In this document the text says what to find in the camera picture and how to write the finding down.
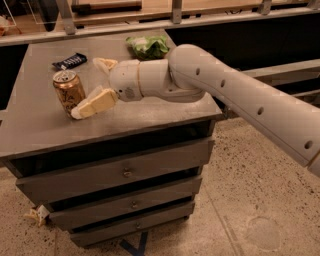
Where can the grey drawer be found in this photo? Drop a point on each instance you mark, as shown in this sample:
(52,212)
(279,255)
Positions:
(132,202)
(65,184)
(133,224)

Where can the middle grey drawer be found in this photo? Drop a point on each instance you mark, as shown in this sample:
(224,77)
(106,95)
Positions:
(132,202)

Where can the metal railing frame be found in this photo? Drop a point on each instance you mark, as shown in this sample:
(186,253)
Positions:
(98,27)

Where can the crumpled paper scrap on floor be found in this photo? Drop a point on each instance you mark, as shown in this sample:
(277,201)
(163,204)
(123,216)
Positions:
(39,213)

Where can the top grey drawer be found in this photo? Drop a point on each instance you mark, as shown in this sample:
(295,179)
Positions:
(65,184)

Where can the green chip bag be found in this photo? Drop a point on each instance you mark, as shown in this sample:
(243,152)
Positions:
(148,47)

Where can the orange soda can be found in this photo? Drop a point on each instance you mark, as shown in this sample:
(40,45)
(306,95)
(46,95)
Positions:
(69,89)

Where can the bottom grey drawer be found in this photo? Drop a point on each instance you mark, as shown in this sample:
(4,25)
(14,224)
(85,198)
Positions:
(133,224)

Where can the dark candy bar wrapper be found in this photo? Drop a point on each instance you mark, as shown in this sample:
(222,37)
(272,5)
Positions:
(71,62)

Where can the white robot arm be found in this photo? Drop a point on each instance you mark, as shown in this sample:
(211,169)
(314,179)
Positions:
(188,73)

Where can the grey drawer cabinet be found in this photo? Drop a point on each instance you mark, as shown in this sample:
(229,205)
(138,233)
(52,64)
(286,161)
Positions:
(37,137)

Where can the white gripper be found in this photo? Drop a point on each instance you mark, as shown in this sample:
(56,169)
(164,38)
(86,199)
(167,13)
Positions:
(125,80)

